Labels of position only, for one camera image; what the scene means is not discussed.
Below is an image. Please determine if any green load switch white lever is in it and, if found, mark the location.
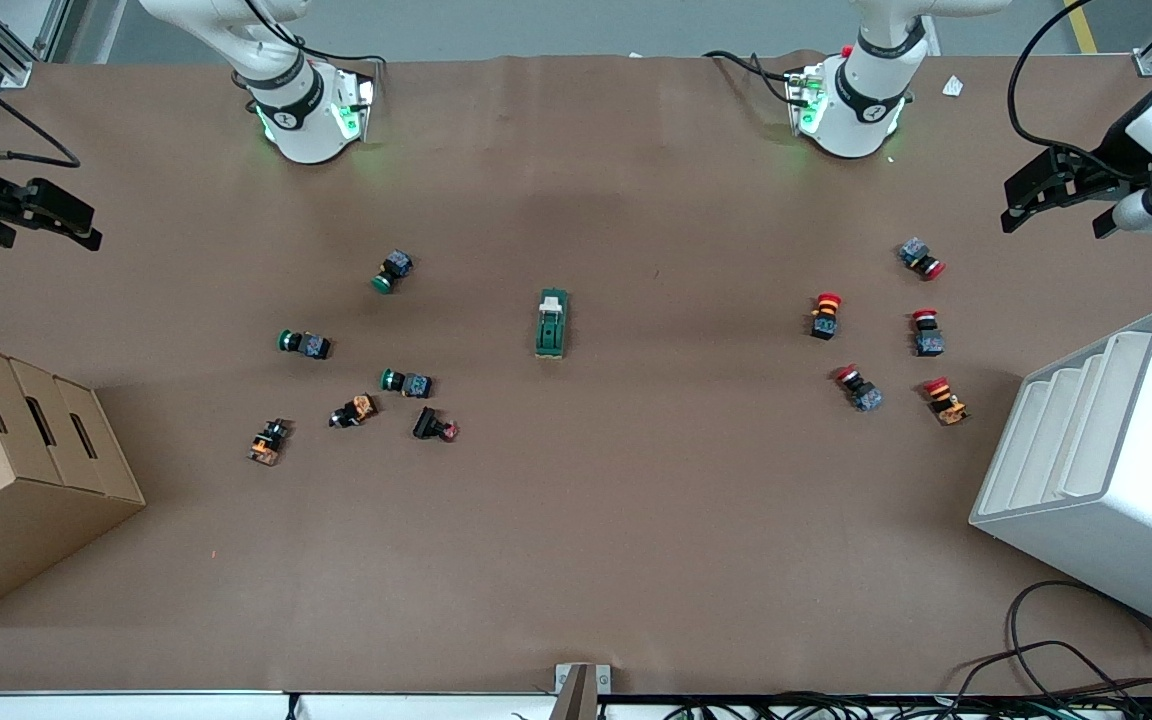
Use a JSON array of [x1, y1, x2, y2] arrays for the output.
[[534, 288, 571, 360]]

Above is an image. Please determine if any red mushroom button grey body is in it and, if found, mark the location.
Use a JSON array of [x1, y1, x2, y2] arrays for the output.
[[832, 364, 885, 413], [898, 237, 947, 282], [911, 309, 946, 358]]

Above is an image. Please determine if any red mushroom button orange body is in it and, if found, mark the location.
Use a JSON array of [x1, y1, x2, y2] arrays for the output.
[[922, 376, 970, 427], [808, 292, 844, 342]]

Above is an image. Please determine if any brown cardboard box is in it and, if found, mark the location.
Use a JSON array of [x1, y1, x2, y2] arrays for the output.
[[0, 333, 147, 629]]

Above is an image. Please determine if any white plastic stepped rack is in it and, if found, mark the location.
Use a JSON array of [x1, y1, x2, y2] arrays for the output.
[[969, 308, 1152, 643]]

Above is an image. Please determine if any brown paper table cover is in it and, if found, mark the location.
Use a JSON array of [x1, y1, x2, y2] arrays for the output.
[[0, 52, 1152, 696]]

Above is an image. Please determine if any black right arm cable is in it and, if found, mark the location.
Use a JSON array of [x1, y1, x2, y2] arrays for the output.
[[0, 45, 82, 169]]

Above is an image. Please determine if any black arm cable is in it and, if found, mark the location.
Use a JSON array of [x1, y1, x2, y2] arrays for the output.
[[0, 45, 82, 169], [1008, 0, 1152, 181]]

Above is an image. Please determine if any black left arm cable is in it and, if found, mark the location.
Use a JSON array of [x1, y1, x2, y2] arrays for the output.
[[1008, 0, 1152, 181]]

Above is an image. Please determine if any metal base connector bracket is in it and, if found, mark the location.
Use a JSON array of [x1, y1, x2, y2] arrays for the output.
[[331, 68, 379, 143], [784, 65, 829, 138]]

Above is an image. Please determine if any green push button switch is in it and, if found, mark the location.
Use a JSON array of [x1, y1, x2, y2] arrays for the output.
[[371, 249, 415, 296], [380, 367, 434, 400], [277, 328, 333, 362]]

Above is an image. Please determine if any black orange push button switch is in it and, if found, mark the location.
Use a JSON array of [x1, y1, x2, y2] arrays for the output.
[[247, 418, 293, 467], [328, 394, 379, 430]]

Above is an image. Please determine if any black base power cable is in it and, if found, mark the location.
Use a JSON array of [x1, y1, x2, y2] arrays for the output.
[[703, 50, 802, 106]]

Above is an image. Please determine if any black looped cable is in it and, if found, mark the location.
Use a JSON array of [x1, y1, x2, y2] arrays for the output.
[[956, 580, 1152, 701]]

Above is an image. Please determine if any black pink selector switch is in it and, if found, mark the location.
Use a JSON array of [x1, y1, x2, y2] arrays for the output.
[[412, 406, 460, 443]]

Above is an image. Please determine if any black cable bundle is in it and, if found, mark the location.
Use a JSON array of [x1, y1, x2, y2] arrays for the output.
[[666, 690, 1152, 720]]

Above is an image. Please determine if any metal table edge bracket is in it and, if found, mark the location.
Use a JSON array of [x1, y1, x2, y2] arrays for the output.
[[554, 663, 612, 720]]

